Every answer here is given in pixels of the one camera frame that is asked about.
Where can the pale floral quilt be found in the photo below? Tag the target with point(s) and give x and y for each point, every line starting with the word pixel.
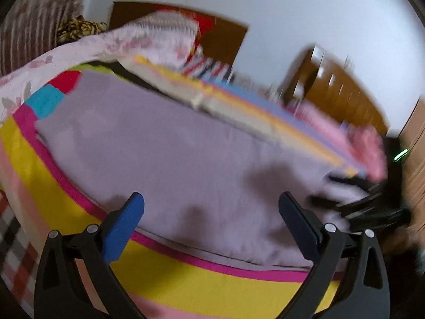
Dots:
pixel 99 45

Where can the dark wooden flat headboard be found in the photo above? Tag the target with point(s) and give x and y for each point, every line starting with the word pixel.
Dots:
pixel 229 40

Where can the floral pink pillow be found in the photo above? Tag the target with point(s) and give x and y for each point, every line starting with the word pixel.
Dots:
pixel 166 23

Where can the brown yellow blanket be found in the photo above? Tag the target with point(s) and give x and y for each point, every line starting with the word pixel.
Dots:
pixel 79 26

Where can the striped colourful blanket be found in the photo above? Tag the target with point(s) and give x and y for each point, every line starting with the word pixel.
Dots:
pixel 186 289

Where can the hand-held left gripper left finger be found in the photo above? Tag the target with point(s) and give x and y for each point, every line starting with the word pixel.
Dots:
pixel 122 229

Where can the pink bed sheet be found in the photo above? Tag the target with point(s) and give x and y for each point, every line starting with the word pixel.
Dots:
pixel 318 119

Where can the pink quilt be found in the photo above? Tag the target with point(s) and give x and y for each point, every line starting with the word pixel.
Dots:
pixel 368 149

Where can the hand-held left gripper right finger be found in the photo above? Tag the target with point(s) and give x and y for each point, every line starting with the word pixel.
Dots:
pixel 300 229

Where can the padded brown wooden headboard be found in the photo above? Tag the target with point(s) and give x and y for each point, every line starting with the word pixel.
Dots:
pixel 348 96

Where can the floral striped curtain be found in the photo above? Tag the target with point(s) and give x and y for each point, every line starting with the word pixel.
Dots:
pixel 33 23

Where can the light wooden wardrobe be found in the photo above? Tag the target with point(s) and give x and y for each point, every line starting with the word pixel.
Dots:
pixel 415 146

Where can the purple pants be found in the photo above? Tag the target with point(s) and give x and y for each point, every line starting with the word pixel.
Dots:
pixel 166 159

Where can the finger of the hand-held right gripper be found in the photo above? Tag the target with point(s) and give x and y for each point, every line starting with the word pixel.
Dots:
pixel 365 212
pixel 355 182

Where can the red embroidered pillow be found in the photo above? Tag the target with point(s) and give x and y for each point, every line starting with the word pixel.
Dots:
pixel 204 26

